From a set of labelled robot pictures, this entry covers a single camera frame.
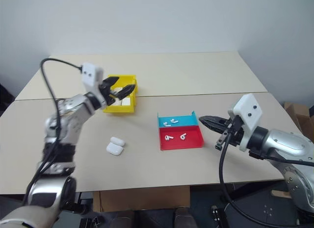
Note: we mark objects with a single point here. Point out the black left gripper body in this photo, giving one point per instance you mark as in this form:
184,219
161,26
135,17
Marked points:
108,93

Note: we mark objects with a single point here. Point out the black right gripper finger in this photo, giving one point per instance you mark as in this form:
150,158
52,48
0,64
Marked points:
213,119
216,127

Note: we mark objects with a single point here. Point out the dark brown rounded shape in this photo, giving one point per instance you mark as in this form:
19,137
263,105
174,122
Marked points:
125,220
185,218

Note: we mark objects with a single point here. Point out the white earbud case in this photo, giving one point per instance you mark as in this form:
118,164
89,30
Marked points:
126,101
114,148

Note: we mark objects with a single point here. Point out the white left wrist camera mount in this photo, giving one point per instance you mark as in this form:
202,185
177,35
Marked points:
90,73

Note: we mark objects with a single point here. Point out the black table frame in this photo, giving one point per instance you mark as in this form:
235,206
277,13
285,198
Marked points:
83,203

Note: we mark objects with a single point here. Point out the black metal clamp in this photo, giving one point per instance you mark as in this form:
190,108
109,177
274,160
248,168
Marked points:
90,223

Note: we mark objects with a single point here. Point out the blue plastic tray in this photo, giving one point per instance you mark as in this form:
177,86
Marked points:
189,121

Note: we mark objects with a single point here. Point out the red plastic tray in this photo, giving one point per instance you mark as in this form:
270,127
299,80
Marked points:
191,144

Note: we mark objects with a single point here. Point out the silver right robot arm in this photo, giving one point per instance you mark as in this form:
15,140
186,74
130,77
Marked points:
287,142

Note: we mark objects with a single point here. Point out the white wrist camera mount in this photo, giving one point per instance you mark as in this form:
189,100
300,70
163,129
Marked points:
247,107
90,73

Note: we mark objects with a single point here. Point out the yellow plastic bin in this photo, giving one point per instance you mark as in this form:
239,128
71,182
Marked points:
120,109

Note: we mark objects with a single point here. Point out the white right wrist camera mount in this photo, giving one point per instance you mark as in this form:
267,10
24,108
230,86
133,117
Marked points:
247,107

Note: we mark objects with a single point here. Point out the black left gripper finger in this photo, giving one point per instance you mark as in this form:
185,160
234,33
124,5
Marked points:
111,81
125,91

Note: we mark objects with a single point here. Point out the small black device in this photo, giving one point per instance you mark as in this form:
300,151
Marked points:
217,217

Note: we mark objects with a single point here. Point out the open brown cardboard box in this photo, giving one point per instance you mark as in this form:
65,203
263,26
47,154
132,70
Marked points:
300,117

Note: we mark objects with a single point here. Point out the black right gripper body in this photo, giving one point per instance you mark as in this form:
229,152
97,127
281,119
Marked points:
235,134

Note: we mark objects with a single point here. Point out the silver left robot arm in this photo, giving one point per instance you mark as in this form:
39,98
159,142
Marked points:
71,120

